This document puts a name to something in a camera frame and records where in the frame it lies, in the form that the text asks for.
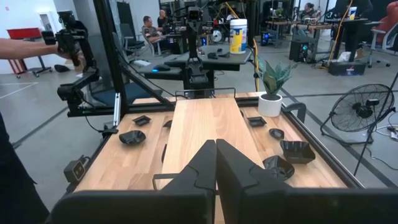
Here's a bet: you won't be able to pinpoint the white wipes canister yellow label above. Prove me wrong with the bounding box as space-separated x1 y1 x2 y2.
229 18 248 55

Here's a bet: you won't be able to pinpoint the small black square plate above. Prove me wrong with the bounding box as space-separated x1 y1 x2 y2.
132 114 152 127
247 116 267 128

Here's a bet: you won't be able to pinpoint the black leaf shaped plate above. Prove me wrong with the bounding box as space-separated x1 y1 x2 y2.
118 129 147 146
262 154 295 181

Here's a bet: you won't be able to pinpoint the black wavy square bowl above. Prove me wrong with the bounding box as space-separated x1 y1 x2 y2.
279 139 317 165

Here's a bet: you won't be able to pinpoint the black office chair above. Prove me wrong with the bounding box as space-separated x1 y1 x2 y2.
119 23 146 58

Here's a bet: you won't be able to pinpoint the black desk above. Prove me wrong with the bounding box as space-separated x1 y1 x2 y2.
136 44 253 91

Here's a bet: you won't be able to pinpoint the black floor box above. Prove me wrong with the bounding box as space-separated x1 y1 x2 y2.
328 60 367 77

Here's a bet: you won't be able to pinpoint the person's forearm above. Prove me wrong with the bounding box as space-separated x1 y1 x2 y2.
0 37 62 60

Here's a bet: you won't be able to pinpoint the black computer tower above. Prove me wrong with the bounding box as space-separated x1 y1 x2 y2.
289 40 308 62

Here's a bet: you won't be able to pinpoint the red tool cart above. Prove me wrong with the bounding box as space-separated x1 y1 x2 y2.
6 27 43 75

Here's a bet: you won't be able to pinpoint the black aluminium rig frame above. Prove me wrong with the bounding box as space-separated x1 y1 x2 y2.
65 0 365 195

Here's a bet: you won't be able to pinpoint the blue office chair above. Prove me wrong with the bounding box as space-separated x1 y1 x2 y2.
88 81 163 107

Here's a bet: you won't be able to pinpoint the small black table-level camera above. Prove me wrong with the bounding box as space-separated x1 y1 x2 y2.
63 157 86 184

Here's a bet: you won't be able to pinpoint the person's hand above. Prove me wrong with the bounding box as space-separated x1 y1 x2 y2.
55 43 85 67

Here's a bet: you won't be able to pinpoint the snake plant in white pot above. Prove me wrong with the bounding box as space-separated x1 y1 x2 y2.
257 57 299 118

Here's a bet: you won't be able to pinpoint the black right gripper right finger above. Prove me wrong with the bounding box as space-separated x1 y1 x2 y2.
216 139 398 224

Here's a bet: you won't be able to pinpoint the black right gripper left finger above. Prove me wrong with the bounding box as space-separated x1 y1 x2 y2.
46 139 218 224

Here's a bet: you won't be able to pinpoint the wooden riser shelf black legs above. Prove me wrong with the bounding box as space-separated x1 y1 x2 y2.
152 88 265 191

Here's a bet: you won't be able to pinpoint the black floor fan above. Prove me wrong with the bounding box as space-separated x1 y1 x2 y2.
320 72 398 177

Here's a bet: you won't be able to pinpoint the yellow cable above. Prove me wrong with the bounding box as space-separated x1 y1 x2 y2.
252 37 261 93

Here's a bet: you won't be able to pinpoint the red office chair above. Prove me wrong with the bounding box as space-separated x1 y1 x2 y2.
368 1 398 68

